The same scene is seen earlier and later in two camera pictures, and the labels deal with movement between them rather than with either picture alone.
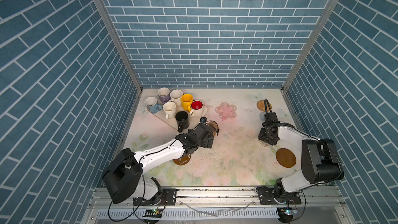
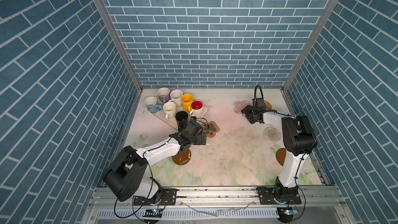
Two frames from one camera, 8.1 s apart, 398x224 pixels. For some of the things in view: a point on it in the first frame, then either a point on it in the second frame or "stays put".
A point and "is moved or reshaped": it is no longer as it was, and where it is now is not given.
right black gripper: [260, 136] → [246, 111]
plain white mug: [169, 109] stays put
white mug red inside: [197, 106] stays put
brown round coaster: [286, 157] stays put
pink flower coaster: [226, 111] → [240, 105]
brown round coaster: [183, 160] stays put
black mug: [183, 119] stays put
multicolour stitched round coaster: [264, 143] is moved or reshaped
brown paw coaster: [213, 127] stays put
